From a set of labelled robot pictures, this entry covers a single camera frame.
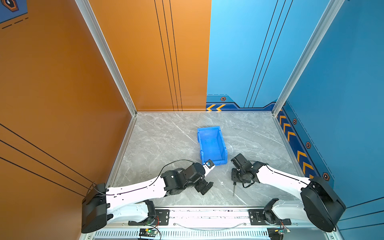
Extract black handled screwdriver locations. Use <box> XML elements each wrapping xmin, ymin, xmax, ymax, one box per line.
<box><xmin>232</xmin><ymin>177</ymin><xmax>238</xmax><ymax>198</ymax></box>

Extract right aluminium corner post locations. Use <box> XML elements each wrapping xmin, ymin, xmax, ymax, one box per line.
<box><xmin>272</xmin><ymin>0</ymin><xmax>345</xmax><ymax>117</ymax></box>

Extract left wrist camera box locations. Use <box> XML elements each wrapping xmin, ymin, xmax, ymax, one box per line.
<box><xmin>202</xmin><ymin>160</ymin><xmax>216</xmax><ymax>176</ymax></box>

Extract right small circuit board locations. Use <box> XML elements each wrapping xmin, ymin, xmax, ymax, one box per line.
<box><xmin>275</xmin><ymin>225</ymin><xmax>291</xmax><ymax>235</ymax></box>

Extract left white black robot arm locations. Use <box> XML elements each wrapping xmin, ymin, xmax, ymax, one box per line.
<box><xmin>81</xmin><ymin>160</ymin><xmax>215</xmax><ymax>234</ymax></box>

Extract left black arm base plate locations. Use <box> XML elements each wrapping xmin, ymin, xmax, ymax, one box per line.
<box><xmin>128</xmin><ymin>209</ymin><xmax>170</xmax><ymax>227</ymax></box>

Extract blue plastic bin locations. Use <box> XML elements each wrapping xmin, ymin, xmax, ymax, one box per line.
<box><xmin>197</xmin><ymin>127</ymin><xmax>228</xmax><ymax>166</ymax></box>

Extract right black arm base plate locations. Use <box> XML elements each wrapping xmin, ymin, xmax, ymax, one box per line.
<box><xmin>248</xmin><ymin>209</ymin><xmax>292</xmax><ymax>226</ymax></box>

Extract aluminium front mounting rail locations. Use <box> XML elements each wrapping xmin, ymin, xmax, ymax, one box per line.
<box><xmin>86</xmin><ymin>206</ymin><xmax>340</xmax><ymax>230</ymax></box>

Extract left aluminium corner post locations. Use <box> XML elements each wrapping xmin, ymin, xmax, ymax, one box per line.
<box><xmin>75</xmin><ymin>0</ymin><xmax>138</xmax><ymax>117</ymax></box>

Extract white slotted cable duct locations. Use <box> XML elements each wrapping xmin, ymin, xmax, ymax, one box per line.
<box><xmin>93</xmin><ymin>228</ymin><xmax>270</xmax><ymax>240</ymax></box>

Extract aluminium corner post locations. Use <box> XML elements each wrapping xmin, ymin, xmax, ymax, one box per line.
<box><xmin>272</xmin><ymin>0</ymin><xmax>345</xmax><ymax>117</ymax></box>
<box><xmin>75</xmin><ymin>0</ymin><xmax>138</xmax><ymax>117</ymax></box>

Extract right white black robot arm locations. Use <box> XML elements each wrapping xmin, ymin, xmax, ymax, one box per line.
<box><xmin>231</xmin><ymin>154</ymin><xmax>346</xmax><ymax>233</ymax></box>

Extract left green circuit board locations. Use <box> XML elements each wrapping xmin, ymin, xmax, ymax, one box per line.
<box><xmin>138</xmin><ymin>228</ymin><xmax>161</xmax><ymax>240</ymax></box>

